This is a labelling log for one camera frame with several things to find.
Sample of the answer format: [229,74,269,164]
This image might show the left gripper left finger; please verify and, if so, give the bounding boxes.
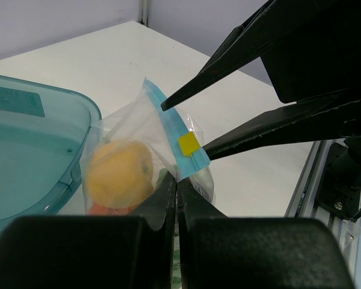
[0,174,176,288]

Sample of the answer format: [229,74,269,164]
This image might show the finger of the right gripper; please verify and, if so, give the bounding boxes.
[161,0,328,111]

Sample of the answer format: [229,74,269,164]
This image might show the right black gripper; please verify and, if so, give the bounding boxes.
[203,1,361,160]

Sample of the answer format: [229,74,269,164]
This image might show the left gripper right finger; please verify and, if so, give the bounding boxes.
[176,180,354,288]

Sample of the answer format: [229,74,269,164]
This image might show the clear zip top bag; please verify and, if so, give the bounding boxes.
[80,79,215,216]

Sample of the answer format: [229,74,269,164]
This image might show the yellow fake fruit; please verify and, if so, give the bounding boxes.
[85,141,154,209]

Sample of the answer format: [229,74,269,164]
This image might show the yellow zip slider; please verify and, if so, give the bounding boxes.
[178,131,200,157]

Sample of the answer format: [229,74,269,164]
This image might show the teal transparent plastic bin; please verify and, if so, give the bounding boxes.
[0,75,102,233]

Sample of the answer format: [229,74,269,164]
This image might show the aluminium mounting rail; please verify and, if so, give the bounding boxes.
[285,140,361,288]

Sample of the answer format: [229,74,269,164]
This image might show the right aluminium frame post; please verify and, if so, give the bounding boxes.
[138,0,151,27]

